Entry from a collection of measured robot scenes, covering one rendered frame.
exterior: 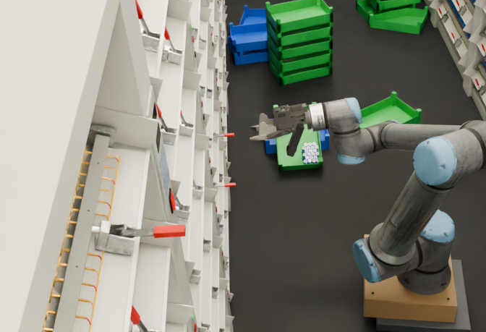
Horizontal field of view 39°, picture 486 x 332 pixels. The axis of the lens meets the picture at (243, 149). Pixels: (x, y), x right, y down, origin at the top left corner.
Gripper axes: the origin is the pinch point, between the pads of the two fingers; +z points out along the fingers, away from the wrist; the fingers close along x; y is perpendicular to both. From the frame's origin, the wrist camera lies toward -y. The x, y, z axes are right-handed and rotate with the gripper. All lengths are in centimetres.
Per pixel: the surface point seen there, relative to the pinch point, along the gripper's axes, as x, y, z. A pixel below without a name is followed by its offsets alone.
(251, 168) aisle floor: -77, -41, 10
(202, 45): -0.4, 32.9, 9.8
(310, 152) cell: -73, -37, -18
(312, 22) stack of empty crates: -132, 11, -31
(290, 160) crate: -77, -40, -9
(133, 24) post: 133, 60, 1
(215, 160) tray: -4.8, -8.3, 14.6
